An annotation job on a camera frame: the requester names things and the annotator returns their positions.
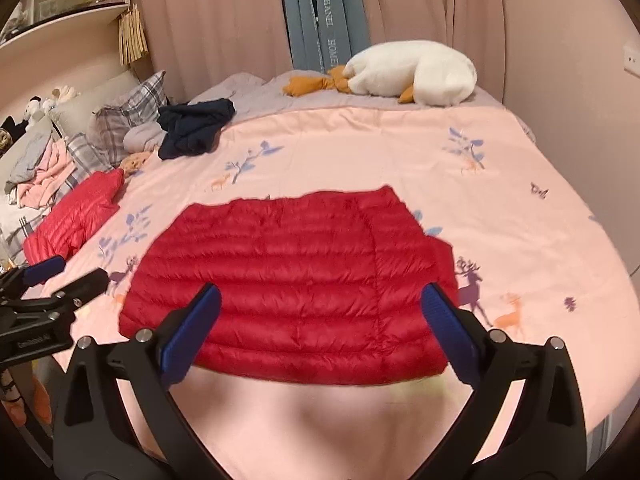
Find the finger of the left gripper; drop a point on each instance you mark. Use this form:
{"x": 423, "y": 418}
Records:
{"x": 70, "y": 298}
{"x": 28, "y": 276}

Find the white wall socket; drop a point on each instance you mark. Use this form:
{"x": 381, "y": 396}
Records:
{"x": 632, "y": 61}

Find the navy blue garment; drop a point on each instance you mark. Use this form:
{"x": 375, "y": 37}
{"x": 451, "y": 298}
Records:
{"x": 191, "y": 129}

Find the red down jacket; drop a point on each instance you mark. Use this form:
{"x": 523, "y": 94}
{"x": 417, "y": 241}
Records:
{"x": 320, "y": 289}
{"x": 76, "y": 218}

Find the plaid pillow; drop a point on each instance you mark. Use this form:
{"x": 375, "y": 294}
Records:
{"x": 94, "y": 124}

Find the person's left hand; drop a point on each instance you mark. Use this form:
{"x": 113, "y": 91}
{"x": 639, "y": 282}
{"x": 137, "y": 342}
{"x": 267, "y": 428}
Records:
{"x": 16, "y": 406}

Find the light grey folded garment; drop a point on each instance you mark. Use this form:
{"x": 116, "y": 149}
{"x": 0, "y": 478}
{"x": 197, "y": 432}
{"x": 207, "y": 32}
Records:
{"x": 144, "y": 138}

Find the pink printed duvet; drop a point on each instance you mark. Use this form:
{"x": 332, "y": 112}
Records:
{"x": 542, "y": 263}

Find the white goose plush toy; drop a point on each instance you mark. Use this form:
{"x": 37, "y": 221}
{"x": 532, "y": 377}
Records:
{"x": 424, "y": 72}

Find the pink clothes pile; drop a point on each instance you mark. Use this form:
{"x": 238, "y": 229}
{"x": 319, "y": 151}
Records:
{"x": 55, "y": 166}

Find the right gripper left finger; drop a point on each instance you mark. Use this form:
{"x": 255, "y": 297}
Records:
{"x": 93, "y": 435}

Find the yellow tassel bundle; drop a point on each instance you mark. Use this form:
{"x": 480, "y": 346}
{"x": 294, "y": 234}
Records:
{"x": 132, "y": 45}

